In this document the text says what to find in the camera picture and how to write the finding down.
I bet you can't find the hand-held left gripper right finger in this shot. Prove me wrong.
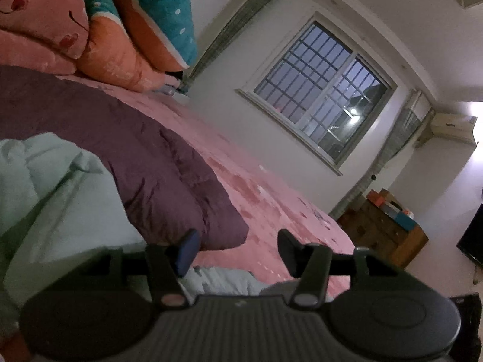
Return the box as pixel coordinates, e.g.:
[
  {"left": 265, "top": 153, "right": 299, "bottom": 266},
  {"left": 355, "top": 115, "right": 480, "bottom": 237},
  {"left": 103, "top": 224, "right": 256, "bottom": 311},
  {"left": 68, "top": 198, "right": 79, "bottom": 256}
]
[{"left": 277, "top": 229, "right": 401, "bottom": 308}]

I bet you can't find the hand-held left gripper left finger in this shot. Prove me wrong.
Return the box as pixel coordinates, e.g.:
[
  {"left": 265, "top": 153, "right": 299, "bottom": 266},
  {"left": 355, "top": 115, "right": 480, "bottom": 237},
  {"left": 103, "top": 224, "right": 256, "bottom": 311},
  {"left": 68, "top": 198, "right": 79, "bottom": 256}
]
[{"left": 85, "top": 229, "right": 201, "bottom": 308}]

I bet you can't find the pile of folded clothes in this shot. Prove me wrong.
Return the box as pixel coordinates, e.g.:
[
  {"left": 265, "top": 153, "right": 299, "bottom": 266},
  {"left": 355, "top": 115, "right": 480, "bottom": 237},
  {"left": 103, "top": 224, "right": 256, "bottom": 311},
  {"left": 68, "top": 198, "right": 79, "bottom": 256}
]
[{"left": 165, "top": 68, "right": 189, "bottom": 91}]

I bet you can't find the pink bed sheet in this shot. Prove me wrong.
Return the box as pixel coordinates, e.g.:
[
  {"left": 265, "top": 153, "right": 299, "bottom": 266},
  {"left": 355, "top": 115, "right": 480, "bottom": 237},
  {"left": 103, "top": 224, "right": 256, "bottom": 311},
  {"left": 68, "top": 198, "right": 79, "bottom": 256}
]
[{"left": 0, "top": 73, "right": 351, "bottom": 362}]

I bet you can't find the wooden cabinet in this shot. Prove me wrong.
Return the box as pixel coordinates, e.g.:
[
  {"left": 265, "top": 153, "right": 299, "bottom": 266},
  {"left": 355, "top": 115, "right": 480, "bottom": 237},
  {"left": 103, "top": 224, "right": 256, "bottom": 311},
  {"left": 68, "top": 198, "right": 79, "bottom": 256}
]
[{"left": 337, "top": 189, "right": 429, "bottom": 270}]

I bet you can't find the cardboard box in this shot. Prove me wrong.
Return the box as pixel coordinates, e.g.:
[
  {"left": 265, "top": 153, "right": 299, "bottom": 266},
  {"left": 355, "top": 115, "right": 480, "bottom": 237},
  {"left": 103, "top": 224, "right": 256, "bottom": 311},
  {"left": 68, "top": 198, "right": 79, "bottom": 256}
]
[{"left": 379, "top": 189, "right": 403, "bottom": 207}]

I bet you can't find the dark purple quilted comforter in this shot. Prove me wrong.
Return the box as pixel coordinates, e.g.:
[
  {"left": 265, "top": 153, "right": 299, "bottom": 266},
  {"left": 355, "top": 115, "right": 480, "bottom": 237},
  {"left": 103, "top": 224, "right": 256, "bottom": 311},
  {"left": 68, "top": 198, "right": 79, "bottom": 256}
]
[{"left": 0, "top": 64, "right": 250, "bottom": 251}]

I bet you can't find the teal box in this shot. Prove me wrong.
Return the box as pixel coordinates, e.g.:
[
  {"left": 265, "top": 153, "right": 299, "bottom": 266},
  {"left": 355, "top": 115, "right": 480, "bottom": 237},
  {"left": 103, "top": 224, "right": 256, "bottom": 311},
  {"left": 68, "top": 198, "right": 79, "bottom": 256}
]
[{"left": 392, "top": 215, "right": 420, "bottom": 233}]

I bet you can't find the barred window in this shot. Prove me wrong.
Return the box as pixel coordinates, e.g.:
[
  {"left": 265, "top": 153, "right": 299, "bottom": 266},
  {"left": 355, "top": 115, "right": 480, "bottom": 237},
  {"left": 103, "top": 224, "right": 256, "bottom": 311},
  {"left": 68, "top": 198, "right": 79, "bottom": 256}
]
[{"left": 236, "top": 11, "right": 398, "bottom": 176}]

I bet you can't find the checked curtain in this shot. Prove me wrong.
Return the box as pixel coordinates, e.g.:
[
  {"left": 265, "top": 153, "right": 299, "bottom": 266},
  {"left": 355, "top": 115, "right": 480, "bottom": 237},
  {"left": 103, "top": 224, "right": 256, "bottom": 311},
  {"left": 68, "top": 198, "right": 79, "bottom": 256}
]
[
  {"left": 189, "top": 0, "right": 280, "bottom": 80},
  {"left": 328, "top": 90, "right": 431, "bottom": 215}
]

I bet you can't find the white air conditioner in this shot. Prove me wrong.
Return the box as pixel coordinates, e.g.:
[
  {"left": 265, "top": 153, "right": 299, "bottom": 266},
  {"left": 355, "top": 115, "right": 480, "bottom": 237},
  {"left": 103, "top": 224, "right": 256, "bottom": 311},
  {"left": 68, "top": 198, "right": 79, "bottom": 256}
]
[{"left": 430, "top": 113, "right": 478, "bottom": 146}]

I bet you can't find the teal orange lettered pillow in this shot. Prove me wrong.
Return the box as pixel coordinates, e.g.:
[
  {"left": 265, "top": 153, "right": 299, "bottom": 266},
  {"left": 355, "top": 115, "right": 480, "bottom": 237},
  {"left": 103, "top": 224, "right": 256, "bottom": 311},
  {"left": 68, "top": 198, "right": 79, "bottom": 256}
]
[{"left": 77, "top": 0, "right": 167, "bottom": 93}]

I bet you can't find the teal orange dotted pillow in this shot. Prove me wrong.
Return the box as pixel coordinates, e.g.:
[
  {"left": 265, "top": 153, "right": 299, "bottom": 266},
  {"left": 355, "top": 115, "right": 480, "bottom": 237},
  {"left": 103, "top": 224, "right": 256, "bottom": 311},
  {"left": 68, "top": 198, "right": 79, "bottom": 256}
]
[{"left": 107, "top": 0, "right": 199, "bottom": 72}]

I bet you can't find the pink heart print pillow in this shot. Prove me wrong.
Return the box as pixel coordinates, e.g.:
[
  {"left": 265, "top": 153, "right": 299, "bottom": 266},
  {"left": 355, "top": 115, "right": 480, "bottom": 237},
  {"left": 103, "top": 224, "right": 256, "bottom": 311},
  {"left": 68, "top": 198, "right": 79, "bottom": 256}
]
[{"left": 0, "top": 0, "right": 91, "bottom": 60}]

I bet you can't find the black wall television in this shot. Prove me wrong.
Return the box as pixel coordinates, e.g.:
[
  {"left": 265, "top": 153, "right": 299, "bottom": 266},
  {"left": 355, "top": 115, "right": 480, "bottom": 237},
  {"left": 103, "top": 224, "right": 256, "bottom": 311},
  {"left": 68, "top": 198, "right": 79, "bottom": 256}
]
[{"left": 456, "top": 204, "right": 483, "bottom": 266}]

